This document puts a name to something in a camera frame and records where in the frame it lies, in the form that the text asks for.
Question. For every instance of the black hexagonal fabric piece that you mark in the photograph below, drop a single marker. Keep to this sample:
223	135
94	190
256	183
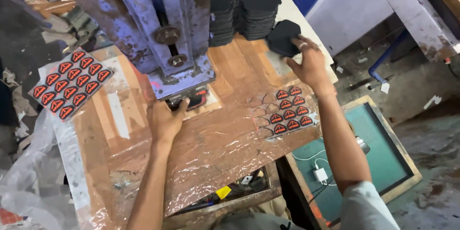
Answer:
282	37

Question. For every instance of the person's white sleeve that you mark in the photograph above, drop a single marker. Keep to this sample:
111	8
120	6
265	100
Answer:
368	206

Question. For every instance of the person's left hand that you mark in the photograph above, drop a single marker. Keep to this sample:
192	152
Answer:
165	122

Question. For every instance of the clear plastic film cover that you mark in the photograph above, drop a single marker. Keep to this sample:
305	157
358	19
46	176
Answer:
215	143

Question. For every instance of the tall stack of black pieces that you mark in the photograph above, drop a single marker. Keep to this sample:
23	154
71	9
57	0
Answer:
257	7
222	10

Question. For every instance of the grey phone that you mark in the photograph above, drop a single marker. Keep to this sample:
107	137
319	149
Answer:
363	145

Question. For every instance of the full sheet of red-black logo patches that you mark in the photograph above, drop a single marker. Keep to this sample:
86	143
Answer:
70	84

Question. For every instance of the crumpled clear plastic bag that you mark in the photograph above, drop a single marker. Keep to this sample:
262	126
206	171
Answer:
28	179

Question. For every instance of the person's right hand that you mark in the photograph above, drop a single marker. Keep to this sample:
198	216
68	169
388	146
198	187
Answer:
312	68

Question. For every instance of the black piece with red logo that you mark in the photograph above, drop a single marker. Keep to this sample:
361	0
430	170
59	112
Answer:
194	101

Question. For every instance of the half-empty sheet of logo patches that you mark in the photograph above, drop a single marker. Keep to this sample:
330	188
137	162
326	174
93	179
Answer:
284	113

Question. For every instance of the yellow tag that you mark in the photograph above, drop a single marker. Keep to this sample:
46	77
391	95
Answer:
223	192

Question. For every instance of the open drawer with tools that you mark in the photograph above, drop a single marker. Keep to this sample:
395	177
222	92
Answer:
233	190

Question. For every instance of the blue metal pipe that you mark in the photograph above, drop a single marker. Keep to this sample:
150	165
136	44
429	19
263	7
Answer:
386	57

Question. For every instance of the white metal workbench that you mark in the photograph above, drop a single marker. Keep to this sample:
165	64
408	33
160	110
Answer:
377	7

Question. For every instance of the rusty blue-white metal press machine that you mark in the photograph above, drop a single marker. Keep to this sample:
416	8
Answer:
143	21

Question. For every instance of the white phone charger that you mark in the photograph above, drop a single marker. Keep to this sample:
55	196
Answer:
320	174

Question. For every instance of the wooden framed green screen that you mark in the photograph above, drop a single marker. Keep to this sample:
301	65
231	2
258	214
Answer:
381	158

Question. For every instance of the person's grey clothing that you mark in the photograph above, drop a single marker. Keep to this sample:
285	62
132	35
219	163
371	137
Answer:
258	222

